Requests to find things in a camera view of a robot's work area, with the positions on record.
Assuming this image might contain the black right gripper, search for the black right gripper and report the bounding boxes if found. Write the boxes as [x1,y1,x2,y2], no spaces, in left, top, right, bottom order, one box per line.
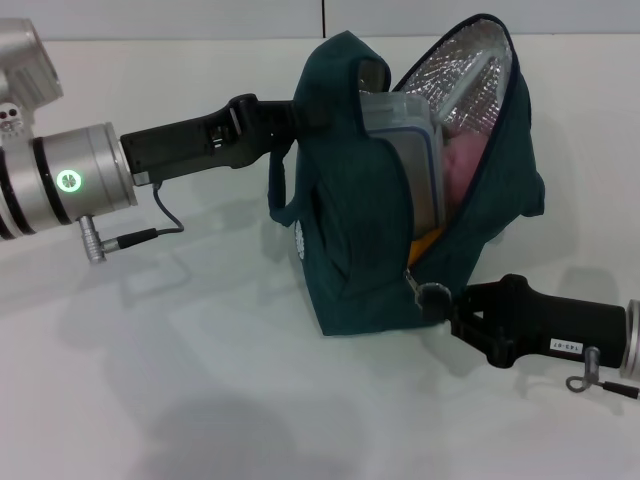
[419,273,629,372]

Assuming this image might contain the clear blue-rimmed food container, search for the clear blue-rimmed food container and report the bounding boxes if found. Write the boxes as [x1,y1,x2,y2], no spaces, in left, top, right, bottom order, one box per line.
[359,91,449,231]

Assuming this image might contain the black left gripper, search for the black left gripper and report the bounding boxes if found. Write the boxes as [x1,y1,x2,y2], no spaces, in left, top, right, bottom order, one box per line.
[119,93,331,186]

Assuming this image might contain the dark teal insulated lunch bag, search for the dark teal insulated lunch bag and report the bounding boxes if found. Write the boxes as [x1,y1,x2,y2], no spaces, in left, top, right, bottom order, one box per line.
[267,13,546,337]

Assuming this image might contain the metal zipper pull ring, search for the metal zipper pull ring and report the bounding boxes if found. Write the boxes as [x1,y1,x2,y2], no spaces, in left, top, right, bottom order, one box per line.
[403,267,426,301]

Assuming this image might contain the pink peach toy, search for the pink peach toy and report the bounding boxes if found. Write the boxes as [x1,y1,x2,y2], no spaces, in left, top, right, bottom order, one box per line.
[442,133,494,206]

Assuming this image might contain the right arm cable with connector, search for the right arm cable with connector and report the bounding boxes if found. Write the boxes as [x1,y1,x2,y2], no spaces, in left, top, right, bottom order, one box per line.
[565,345,640,401]

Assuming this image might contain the yellow banana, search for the yellow banana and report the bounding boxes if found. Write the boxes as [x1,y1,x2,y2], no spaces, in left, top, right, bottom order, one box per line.
[408,228,444,266]

